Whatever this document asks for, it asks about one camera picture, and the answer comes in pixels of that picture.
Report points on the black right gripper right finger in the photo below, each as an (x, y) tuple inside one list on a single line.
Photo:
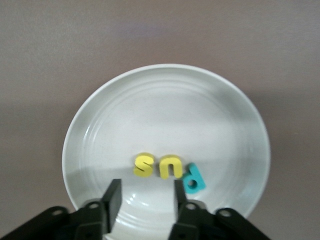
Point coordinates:
[(190, 220)]

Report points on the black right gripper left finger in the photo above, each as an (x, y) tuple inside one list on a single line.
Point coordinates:
[(110, 210)]

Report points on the teal foam letter p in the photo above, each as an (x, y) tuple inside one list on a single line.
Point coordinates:
[(197, 175)]

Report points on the yellow foam letter u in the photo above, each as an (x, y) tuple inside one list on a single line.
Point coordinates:
[(162, 170)]

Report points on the yellow foam letter s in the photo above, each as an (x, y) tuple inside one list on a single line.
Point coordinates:
[(140, 160)]

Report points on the beige plate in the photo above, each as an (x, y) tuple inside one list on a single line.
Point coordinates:
[(162, 120)]

